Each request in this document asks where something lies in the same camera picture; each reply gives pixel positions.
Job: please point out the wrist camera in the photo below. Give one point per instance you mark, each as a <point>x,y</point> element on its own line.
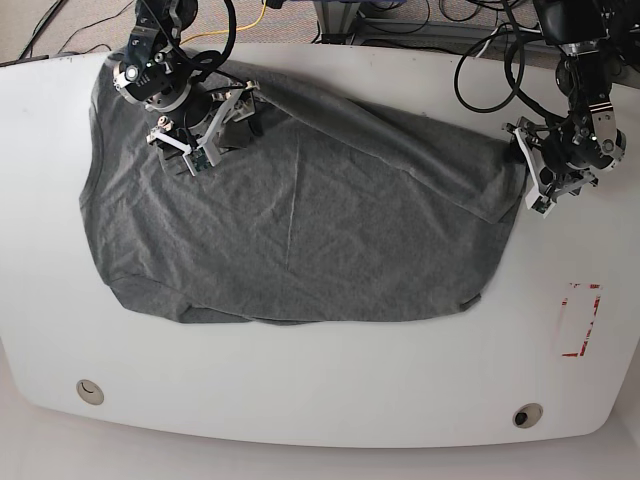
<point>201,159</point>
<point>538,203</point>

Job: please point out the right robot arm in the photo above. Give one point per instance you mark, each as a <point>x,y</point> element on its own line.
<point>156,64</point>

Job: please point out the table grommet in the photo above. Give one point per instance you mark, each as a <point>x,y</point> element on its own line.
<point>90,392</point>
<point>527,416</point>

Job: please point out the right table grommet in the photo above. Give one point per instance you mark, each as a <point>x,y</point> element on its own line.
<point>527,416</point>

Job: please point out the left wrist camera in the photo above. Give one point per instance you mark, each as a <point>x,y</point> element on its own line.
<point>538,203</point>

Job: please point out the grey t-shirt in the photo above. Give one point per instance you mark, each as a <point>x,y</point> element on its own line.
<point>341,211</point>

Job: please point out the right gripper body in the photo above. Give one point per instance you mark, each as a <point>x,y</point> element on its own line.
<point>203,118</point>

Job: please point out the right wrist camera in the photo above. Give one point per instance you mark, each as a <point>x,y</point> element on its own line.
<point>201,159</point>

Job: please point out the red tape rectangle marking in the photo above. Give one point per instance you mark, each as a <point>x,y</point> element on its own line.
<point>578,313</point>

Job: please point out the left table grommet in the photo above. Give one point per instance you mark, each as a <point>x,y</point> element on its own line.
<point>90,392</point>

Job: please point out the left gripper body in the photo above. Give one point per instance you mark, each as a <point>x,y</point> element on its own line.
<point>562,159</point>

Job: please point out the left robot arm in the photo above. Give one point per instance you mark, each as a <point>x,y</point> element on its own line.
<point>589,36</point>

